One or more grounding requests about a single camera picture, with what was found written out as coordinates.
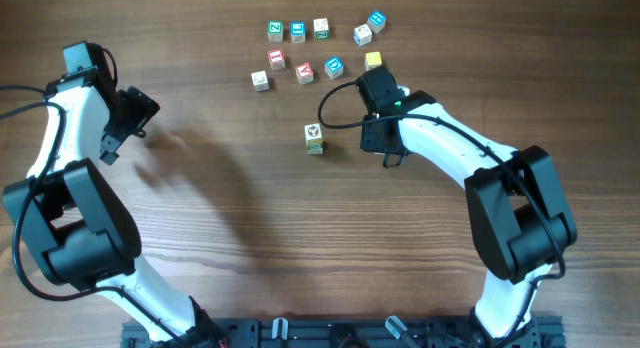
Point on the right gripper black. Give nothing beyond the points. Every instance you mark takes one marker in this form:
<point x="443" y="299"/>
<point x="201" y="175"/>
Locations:
<point x="368" y="142"/>

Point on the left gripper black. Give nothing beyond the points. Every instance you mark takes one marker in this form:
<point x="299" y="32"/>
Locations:
<point x="144" y="109"/>

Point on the yellow sided picture block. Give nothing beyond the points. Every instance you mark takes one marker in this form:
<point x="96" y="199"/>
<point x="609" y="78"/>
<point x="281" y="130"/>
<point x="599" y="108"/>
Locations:
<point x="313" y="134"/>

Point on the white block teal side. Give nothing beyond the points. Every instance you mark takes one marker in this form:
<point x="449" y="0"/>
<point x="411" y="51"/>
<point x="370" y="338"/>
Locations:
<point x="314" y="145"/>

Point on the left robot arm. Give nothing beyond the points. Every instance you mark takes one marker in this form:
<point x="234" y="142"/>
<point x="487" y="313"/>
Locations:
<point x="89" y="115"/>

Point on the yellow top block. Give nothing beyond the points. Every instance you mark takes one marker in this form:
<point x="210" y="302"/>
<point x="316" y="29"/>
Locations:
<point x="373" y="60"/>

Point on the blue D block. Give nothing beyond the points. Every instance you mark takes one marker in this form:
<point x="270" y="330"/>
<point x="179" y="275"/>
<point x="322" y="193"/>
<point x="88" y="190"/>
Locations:
<point x="334" y="67"/>

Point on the white block blue side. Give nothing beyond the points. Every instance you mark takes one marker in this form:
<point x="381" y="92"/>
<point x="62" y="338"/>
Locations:
<point x="362" y="35"/>

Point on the blue block far right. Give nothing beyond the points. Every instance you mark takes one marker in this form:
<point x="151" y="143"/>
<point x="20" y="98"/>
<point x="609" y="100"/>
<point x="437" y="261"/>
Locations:
<point x="376" y="21"/>

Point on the red A block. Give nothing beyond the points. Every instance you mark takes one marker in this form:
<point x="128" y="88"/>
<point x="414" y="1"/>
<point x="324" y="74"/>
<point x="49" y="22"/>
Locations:
<point x="304" y="73"/>

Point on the plain block green side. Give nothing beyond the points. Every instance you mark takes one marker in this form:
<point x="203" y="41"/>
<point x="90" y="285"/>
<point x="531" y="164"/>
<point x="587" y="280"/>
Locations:
<point x="321" y="28"/>

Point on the blue top block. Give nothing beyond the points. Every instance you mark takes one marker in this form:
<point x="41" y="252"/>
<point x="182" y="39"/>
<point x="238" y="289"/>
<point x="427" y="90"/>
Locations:
<point x="297" y="32"/>

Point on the red top block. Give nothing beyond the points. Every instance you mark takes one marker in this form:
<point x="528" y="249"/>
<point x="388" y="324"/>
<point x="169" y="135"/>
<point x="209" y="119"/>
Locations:
<point x="276" y="59"/>

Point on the plain block red side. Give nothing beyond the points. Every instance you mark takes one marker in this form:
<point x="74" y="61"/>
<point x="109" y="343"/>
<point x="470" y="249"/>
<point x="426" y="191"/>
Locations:
<point x="260" y="81"/>

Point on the green N block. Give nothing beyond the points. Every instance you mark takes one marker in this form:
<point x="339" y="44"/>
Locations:
<point x="275" y="31"/>

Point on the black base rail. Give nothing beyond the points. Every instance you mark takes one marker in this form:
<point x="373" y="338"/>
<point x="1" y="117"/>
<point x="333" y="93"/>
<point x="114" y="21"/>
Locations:
<point x="438" y="331"/>

